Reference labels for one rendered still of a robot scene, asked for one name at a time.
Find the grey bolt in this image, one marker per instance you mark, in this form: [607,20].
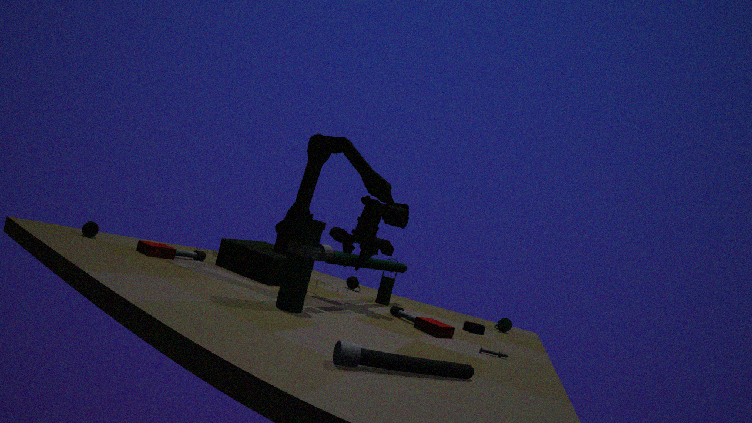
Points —
[500,354]

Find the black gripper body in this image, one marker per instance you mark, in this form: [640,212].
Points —
[364,232]

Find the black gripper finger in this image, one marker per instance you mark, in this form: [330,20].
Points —
[365,253]
[347,246]

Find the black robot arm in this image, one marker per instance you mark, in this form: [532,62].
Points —
[319,150]

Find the black band clamp with two tabs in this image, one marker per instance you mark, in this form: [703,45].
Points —
[473,328]

